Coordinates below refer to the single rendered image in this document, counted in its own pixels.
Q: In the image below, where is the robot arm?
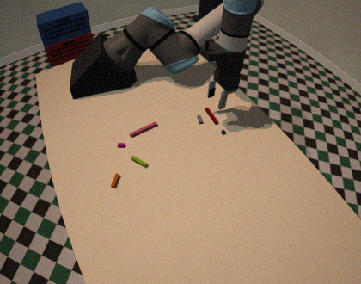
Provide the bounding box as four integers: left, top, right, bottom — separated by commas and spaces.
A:
103, 0, 264, 74

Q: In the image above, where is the pink rod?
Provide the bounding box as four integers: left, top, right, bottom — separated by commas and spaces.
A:
130, 122, 157, 138

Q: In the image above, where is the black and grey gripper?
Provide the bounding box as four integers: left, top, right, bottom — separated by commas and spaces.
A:
199, 30, 249, 110

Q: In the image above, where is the orange rod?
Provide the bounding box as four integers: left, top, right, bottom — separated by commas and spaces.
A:
111, 173, 120, 188

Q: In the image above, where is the lime green rod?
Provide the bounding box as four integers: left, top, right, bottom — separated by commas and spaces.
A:
131, 156, 148, 168

